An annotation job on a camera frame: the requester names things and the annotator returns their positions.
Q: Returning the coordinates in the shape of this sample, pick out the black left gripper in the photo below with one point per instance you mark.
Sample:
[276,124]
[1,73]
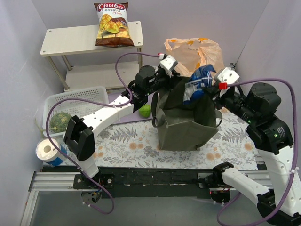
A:
[171,78]

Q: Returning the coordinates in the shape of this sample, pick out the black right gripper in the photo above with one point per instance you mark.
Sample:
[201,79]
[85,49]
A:
[216,94]

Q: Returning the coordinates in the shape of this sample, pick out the blue snack packet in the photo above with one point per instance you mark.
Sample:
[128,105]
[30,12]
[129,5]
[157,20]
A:
[200,79]

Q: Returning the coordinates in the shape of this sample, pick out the orange plastic grocery bag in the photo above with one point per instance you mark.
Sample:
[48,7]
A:
[194,53]

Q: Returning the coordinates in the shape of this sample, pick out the green canvas tote bag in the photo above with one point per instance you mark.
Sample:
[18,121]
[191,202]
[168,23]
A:
[183,127]

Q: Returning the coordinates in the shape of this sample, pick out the cassava chips bag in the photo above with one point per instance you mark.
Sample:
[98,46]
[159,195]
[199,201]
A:
[113,28]

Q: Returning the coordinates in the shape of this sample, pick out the green melon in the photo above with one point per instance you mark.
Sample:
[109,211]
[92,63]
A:
[59,122]

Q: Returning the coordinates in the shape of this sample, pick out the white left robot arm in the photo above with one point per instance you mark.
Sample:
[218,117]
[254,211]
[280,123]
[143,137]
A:
[81,132]

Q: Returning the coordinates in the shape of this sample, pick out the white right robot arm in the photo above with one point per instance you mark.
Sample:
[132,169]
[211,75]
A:
[281,204]

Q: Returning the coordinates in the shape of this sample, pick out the purple plastic tray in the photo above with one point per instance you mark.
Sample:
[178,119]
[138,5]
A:
[135,117]

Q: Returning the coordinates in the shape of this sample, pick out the floral patterned table mat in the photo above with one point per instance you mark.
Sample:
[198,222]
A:
[136,144]

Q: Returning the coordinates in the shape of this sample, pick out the white perforated plastic basket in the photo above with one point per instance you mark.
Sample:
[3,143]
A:
[74,106]

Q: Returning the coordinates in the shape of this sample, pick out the white two-tier shelf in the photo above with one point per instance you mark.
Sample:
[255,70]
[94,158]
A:
[62,42]

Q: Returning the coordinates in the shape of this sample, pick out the white paper towel roll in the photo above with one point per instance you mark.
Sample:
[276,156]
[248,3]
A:
[47,153]

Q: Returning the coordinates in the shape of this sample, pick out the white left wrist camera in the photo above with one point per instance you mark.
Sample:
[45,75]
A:
[167,62]

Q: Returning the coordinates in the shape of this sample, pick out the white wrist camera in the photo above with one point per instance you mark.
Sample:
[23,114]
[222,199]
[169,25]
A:
[225,77]
[167,62]

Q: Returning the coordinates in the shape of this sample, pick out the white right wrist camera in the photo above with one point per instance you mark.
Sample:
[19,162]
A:
[225,77]

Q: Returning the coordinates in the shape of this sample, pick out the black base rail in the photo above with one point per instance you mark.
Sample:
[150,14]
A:
[144,182]

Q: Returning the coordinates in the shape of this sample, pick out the aluminium frame rail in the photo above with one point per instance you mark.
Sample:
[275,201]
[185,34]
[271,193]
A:
[46,181]

